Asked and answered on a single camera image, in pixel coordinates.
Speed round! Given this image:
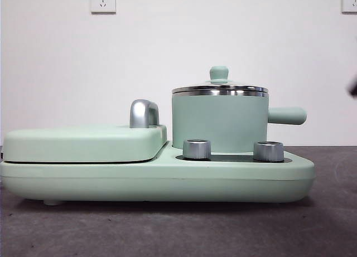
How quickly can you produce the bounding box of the mint green steamer pot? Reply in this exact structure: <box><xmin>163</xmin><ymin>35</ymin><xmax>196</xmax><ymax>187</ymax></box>
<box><xmin>170</xmin><ymin>91</ymin><xmax>307</xmax><ymax>154</ymax></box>

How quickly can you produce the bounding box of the mint griddle cover silver handle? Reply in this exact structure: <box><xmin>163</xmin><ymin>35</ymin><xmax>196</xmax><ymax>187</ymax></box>
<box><xmin>2</xmin><ymin>99</ymin><xmax>168</xmax><ymax>163</ymax></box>

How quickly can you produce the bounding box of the glass lid mint knob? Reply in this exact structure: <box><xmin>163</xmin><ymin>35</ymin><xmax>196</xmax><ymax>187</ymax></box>
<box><xmin>171</xmin><ymin>66</ymin><xmax>269</xmax><ymax>96</ymax></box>

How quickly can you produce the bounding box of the silver control knob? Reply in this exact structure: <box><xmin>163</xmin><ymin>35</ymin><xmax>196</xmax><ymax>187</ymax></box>
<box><xmin>253</xmin><ymin>141</ymin><xmax>284</xmax><ymax>162</ymax></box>
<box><xmin>182</xmin><ymin>139</ymin><xmax>212</xmax><ymax>159</ymax></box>

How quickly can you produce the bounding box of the mint green breakfast machine base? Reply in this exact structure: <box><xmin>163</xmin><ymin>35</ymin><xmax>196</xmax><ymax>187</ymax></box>
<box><xmin>0</xmin><ymin>145</ymin><xmax>316</xmax><ymax>206</ymax></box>

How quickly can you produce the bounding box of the white wall socket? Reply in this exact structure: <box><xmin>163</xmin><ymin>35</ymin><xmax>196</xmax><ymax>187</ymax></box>
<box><xmin>341</xmin><ymin>0</ymin><xmax>357</xmax><ymax>14</ymax></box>
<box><xmin>90</xmin><ymin>0</ymin><xmax>117</xmax><ymax>14</ymax></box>

